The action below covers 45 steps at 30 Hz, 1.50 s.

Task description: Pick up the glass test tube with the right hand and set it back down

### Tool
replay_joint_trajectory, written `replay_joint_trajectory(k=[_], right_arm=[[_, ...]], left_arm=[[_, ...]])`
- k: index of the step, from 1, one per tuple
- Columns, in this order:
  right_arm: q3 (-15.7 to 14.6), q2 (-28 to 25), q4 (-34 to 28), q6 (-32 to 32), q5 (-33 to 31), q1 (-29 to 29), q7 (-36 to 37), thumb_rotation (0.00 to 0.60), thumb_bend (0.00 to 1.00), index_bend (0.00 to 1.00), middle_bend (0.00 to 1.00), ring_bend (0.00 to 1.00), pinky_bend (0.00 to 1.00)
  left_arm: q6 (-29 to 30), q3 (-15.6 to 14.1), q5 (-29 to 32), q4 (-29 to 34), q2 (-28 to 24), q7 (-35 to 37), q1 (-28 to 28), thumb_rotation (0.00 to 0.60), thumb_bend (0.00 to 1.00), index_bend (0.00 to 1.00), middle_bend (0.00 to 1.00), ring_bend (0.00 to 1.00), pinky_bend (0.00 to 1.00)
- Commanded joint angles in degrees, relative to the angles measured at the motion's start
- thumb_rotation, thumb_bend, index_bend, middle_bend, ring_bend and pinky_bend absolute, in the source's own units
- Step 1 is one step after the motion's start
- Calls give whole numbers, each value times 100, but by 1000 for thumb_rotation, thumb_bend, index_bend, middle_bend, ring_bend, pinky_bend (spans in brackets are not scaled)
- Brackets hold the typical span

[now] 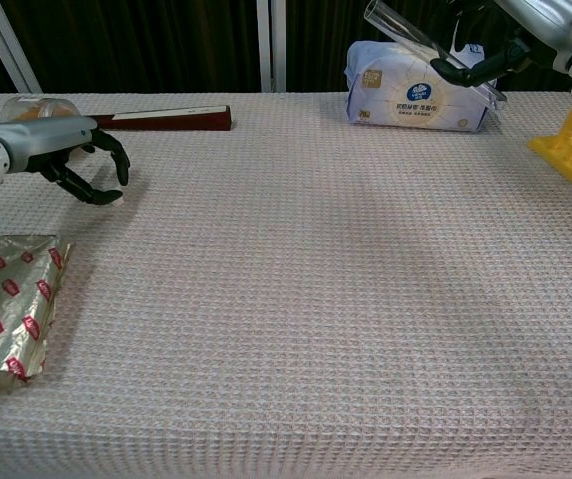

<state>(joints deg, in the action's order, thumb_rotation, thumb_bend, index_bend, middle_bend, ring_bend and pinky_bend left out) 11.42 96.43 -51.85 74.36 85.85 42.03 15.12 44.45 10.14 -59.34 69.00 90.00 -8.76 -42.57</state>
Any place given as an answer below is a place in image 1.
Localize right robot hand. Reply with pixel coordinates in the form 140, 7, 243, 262
429, 0, 572, 89

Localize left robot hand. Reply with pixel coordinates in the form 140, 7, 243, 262
0, 114, 132, 206

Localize transparent glass test tube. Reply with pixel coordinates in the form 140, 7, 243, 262
363, 0, 509, 105

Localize clear jar orange contents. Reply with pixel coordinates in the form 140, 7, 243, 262
4, 96, 83, 122

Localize long dark red box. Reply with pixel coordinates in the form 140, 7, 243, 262
88, 103, 234, 134

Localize pale blue tissue pack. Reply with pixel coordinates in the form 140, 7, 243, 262
344, 41, 498, 133

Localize gold foil packet red logos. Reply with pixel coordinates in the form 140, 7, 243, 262
0, 232, 77, 396

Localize beige waffle tablecloth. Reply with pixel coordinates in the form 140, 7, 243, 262
0, 91, 572, 479

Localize white frame post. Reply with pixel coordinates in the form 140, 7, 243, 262
255, 0, 287, 94
0, 0, 46, 94

